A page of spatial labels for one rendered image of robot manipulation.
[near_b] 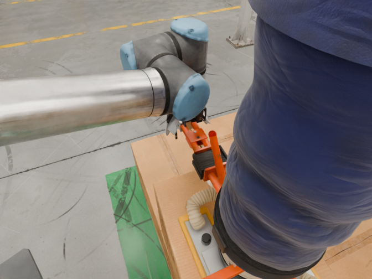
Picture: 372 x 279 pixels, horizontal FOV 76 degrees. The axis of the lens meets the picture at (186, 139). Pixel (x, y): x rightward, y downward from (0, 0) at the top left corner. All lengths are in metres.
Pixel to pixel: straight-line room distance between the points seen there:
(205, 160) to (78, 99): 0.46
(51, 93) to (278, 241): 0.38
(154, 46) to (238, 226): 0.39
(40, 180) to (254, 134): 2.14
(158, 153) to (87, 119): 1.10
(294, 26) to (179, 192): 0.72
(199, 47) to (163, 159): 0.93
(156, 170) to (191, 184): 0.55
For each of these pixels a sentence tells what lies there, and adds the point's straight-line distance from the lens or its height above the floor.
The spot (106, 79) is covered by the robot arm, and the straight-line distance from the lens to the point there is 0.39.
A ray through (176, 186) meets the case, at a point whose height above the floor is 0.94.
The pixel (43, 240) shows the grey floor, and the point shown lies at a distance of 2.02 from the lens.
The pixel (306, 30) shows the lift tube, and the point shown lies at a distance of 0.18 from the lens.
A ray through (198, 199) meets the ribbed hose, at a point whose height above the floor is 1.03.
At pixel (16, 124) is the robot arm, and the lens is 0.36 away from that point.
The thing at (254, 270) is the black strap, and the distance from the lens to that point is 0.51.
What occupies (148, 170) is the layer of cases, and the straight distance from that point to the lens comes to 1.39.
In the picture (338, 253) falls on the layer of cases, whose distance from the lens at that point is 1.36.
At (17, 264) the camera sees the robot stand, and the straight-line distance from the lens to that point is 1.12.
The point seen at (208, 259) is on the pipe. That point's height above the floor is 0.99.
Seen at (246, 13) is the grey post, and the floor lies 0.41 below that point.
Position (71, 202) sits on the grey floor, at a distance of 2.07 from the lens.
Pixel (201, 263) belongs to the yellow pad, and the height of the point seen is 0.96.
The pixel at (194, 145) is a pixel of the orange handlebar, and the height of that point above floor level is 1.08.
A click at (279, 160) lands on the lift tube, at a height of 1.48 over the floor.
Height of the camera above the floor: 1.67
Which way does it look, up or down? 48 degrees down
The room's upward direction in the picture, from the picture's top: straight up
